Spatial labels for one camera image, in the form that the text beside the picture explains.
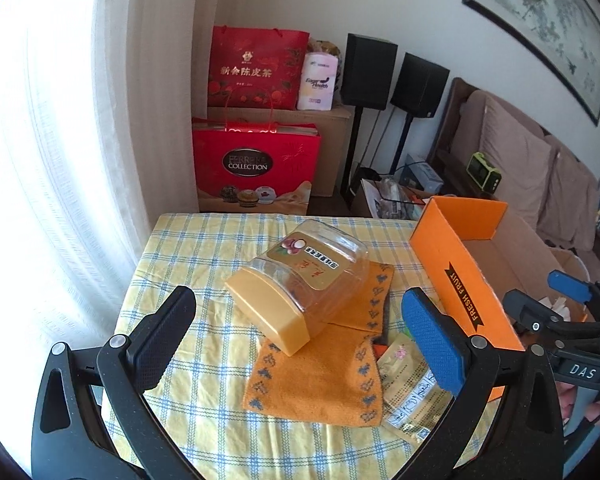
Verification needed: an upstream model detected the gold foil sachet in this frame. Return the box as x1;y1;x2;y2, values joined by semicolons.
377;333;453;448

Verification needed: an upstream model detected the clear jar yellow lid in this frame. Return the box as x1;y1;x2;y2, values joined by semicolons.
225;219;370;356

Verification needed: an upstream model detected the person's right hand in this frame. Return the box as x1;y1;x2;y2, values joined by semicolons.
552;378;600;424

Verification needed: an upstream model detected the yellow checked tablecloth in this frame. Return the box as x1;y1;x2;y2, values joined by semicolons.
117;214;413;479

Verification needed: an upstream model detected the orange cardboard fruit box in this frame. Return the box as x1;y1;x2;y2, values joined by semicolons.
408;195;596;403

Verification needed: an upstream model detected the brown sofa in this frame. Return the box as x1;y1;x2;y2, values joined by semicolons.
428;77;600;281

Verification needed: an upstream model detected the orange knitted scarf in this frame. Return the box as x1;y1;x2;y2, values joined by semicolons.
242;262;394;427

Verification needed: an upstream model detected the green portable radio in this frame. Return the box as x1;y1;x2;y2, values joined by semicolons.
466;152;502;195

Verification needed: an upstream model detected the open box with clutter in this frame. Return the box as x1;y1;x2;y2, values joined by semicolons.
351;178;431;221

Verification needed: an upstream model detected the grey electronic device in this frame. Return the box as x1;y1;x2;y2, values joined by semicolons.
400;154;443;194

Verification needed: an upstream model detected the red chocolate collection bag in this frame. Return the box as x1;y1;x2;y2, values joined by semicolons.
192;118;321;214

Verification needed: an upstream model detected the right black speaker on stand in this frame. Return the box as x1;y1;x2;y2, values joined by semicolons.
390;53;450;174

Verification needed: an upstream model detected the black speaker on stand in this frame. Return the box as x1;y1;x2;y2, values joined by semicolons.
390;53;450;174
340;32;398;206

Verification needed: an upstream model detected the white sheer curtain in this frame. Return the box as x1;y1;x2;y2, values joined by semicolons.
0;0;218;423

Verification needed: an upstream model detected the red tea gift bag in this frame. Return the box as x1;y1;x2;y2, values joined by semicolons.
208;25;310;110

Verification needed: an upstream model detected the white tissue roll pack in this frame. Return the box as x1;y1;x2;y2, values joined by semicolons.
297;52;338;112

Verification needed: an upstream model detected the left black speaker on stand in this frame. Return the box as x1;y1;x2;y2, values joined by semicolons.
340;32;398;206

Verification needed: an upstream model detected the framed ink painting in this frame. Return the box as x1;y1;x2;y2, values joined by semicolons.
463;0;600;125

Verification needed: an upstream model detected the gold patterned gift bag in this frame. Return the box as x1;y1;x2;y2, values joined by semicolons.
308;38;341;60

